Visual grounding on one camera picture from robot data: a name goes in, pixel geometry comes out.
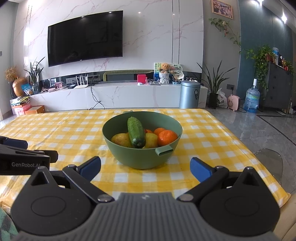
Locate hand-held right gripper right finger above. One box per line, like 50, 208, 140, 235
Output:
177, 157, 262, 202

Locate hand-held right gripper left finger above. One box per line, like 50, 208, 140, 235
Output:
30, 156, 115, 203

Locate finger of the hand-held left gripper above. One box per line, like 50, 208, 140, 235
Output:
0, 136, 28, 151
0, 146, 59, 164

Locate large green-brown pear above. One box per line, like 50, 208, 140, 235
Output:
111, 133, 133, 148

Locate green colander bowl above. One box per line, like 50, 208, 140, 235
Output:
102, 111, 183, 169

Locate yellow pear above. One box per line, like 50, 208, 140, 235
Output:
142, 133, 159, 149

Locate green cucumber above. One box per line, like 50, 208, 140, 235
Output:
127, 116, 147, 149

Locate yellow checked tablecloth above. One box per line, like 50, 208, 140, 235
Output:
0, 108, 292, 209

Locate pink boxes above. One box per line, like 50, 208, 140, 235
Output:
11, 104, 31, 116

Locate orange cardboard box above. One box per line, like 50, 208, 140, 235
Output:
24, 105, 45, 115

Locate stack of papers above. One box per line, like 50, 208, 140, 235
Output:
10, 96, 30, 107

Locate blue snack bag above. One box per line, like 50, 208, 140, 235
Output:
21, 83, 34, 95

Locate person's teal patterned clothing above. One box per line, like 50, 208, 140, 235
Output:
0, 207, 19, 241

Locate transparent chair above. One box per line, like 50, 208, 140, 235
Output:
253, 148, 284, 186

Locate dried flower bunch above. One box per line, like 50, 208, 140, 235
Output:
5, 66, 19, 82

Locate white plastic bag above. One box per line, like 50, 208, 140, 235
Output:
216, 88, 228, 109

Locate potted plant in glass vase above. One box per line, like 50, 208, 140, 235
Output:
23, 57, 45, 94

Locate pink fan heater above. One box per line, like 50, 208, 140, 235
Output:
227, 94, 241, 110

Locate blue-grey metal trash can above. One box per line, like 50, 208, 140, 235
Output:
179, 80, 201, 109

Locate white router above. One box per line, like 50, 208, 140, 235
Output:
73, 75, 89, 89

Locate white marble tv console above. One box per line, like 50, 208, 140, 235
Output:
29, 82, 208, 112

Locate blue water jug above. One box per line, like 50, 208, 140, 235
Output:
244, 78, 260, 113

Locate long-leaf potted plant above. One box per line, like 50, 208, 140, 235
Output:
196, 60, 236, 109

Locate brown teddy bear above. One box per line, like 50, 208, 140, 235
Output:
159, 62, 171, 74

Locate grey drawer cabinet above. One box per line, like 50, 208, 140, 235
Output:
261, 62, 294, 109

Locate trailing pothos plant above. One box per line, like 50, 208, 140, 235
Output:
245, 45, 275, 100

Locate black curved television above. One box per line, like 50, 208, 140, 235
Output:
47, 10, 123, 67

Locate group of small bottles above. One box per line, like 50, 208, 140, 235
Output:
272, 47, 295, 70

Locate black cable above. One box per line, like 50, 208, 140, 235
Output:
88, 85, 105, 110

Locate climbing wall vine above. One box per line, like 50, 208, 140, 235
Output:
209, 17, 242, 55

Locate framed wall picture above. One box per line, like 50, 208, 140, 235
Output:
211, 0, 234, 19

